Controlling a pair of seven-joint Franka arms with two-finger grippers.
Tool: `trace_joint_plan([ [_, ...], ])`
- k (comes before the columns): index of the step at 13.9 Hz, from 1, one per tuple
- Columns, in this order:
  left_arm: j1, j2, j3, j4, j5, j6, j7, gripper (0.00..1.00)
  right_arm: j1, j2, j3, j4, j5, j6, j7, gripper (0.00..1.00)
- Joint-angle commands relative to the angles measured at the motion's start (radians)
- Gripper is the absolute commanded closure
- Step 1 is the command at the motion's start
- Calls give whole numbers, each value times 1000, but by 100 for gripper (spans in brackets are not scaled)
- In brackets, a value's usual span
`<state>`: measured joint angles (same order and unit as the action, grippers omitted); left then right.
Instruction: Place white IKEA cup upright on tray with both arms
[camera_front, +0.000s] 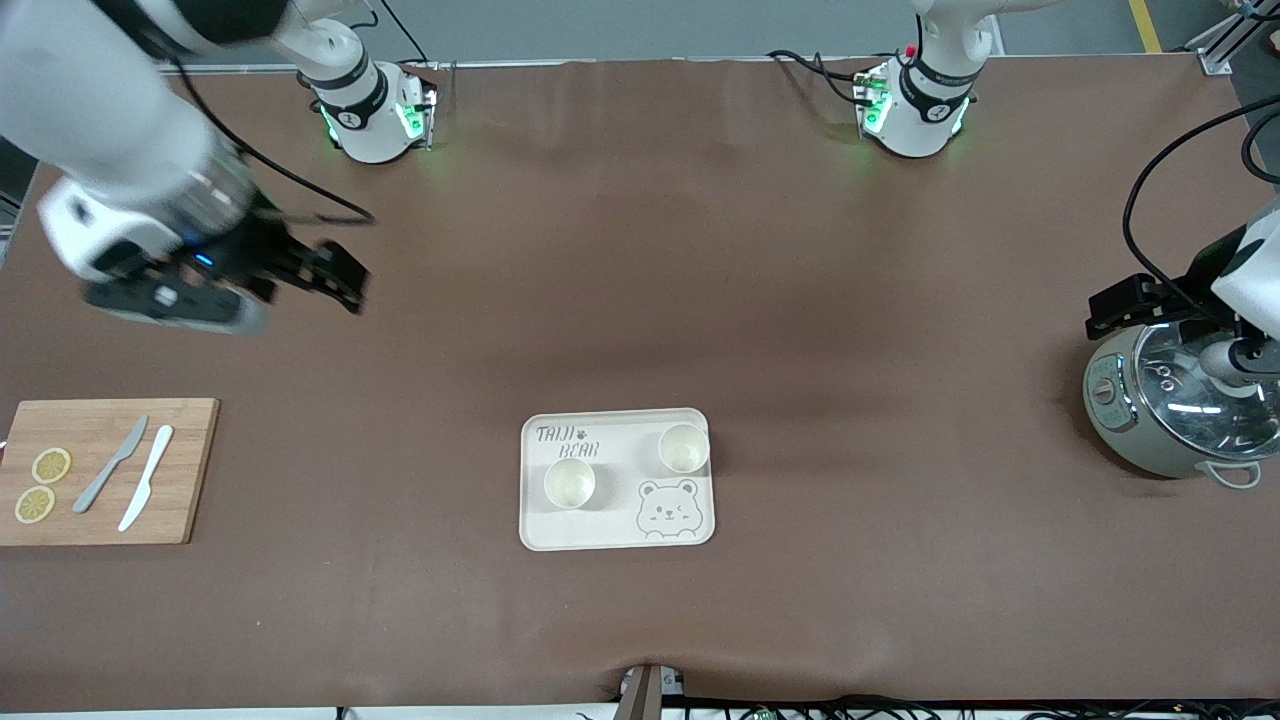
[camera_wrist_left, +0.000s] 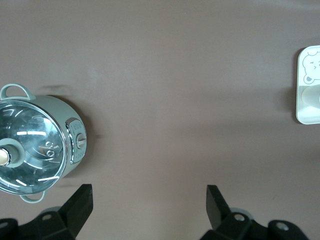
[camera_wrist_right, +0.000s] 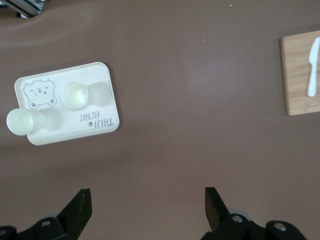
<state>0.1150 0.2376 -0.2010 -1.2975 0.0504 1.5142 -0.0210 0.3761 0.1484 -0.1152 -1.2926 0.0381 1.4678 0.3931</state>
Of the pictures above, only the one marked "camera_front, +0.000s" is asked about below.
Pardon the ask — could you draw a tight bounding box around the aluminium frame profile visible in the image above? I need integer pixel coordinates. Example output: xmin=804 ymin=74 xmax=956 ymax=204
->
xmin=1185 ymin=0 xmax=1280 ymax=77

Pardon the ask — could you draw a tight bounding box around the black base cable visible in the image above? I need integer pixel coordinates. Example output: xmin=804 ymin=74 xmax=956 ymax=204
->
xmin=375 ymin=0 xmax=449 ymax=69
xmin=767 ymin=48 xmax=873 ymax=107

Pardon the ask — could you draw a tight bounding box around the white paper cup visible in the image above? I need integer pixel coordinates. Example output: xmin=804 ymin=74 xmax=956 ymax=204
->
xmin=543 ymin=458 xmax=598 ymax=510
xmin=657 ymin=423 xmax=712 ymax=475

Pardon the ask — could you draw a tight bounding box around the grey plastic knife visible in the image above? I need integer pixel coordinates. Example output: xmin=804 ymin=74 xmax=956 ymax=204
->
xmin=72 ymin=415 xmax=150 ymax=515

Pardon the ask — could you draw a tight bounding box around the camera mount post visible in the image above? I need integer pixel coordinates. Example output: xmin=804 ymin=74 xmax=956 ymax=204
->
xmin=615 ymin=662 xmax=687 ymax=720

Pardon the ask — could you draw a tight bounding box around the glass pot lid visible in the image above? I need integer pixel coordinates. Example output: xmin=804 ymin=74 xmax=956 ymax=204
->
xmin=1133 ymin=320 xmax=1280 ymax=463

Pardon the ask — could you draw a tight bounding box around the grey-green electric pot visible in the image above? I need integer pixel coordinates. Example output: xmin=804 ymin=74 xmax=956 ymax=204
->
xmin=1083 ymin=318 xmax=1280 ymax=490

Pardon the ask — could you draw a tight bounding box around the cream bear print tray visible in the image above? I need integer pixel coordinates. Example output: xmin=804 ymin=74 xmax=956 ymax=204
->
xmin=519 ymin=407 xmax=716 ymax=552

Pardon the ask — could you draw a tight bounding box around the brown table cloth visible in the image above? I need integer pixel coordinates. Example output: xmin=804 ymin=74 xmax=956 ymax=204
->
xmin=0 ymin=55 xmax=1280 ymax=713

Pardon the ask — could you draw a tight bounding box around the white plastic knife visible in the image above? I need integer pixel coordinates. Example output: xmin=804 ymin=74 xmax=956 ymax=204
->
xmin=117 ymin=425 xmax=175 ymax=533

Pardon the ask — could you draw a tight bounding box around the wooden cutting board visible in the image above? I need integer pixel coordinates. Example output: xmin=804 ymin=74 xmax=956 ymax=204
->
xmin=0 ymin=398 xmax=221 ymax=547

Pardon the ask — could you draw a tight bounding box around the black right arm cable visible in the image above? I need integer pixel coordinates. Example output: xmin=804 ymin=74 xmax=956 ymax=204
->
xmin=150 ymin=40 xmax=377 ymax=227

